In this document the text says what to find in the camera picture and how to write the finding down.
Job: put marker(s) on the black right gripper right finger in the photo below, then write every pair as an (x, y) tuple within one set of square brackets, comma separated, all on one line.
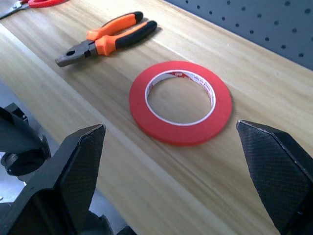
[(276, 171)]

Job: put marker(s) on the grey pegboard panel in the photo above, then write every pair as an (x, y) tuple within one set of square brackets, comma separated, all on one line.
[(256, 22)]

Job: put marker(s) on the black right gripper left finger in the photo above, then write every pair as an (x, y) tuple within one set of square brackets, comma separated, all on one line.
[(73, 171)]

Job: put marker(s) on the orange and black pliers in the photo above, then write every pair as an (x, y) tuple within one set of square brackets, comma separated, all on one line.
[(107, 39)]

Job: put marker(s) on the dark robot body part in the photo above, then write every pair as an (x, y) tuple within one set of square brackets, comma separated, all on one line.
[(19, 144)]

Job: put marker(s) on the red tape roll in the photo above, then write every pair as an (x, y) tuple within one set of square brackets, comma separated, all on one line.
[(180, 102)]

